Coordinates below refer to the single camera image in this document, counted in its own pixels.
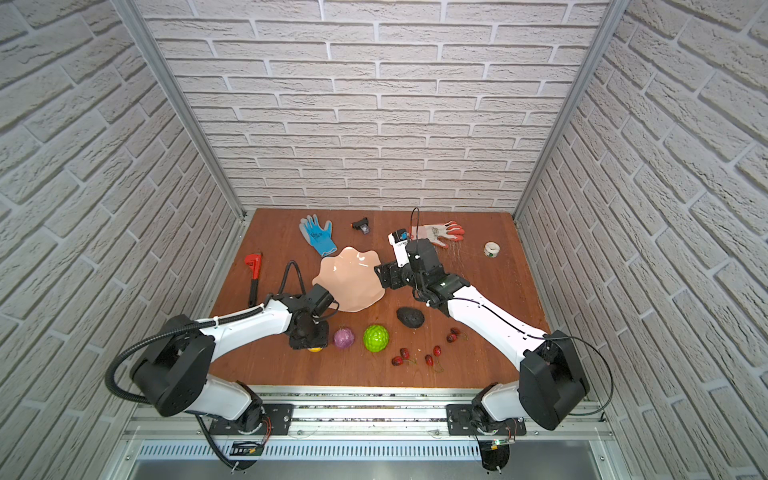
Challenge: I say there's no white tape roll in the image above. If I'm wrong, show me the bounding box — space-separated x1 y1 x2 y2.
484 242 501 258

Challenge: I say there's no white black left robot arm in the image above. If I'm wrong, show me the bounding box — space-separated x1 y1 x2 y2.
104 285 339 472

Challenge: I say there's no purple fake fruit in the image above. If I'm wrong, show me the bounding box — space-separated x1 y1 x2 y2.
333 327 355 349

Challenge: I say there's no blue work glove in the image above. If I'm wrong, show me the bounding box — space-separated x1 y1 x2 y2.
299 214 337 257

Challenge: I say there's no red black pipe wrench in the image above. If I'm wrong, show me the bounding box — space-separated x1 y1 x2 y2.
244 252 262 308

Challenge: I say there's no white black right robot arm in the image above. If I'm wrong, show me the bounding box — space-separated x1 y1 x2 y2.
374 233 590 433

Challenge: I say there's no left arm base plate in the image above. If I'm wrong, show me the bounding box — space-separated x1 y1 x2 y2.
209 403 294 437

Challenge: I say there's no pink wavy fruit bowl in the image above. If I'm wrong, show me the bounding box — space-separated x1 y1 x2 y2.
312 246 385 313

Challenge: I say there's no fake cherry pair right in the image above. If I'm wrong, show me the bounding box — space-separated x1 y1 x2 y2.
446 328 460 343

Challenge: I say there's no aluminium rail frame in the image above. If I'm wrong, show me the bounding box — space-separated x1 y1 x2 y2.
101 386 629 479

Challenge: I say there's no green bumpy fake fruit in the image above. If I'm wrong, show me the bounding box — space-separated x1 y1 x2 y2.
363 324 390 353

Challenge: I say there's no red white work glove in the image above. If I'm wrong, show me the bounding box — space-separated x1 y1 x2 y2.
411 221 465 248

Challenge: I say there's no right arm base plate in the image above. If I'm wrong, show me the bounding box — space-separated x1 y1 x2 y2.
446 404 527 438

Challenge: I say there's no dark fake avocado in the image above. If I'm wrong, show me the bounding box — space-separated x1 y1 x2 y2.
396 307 425 329

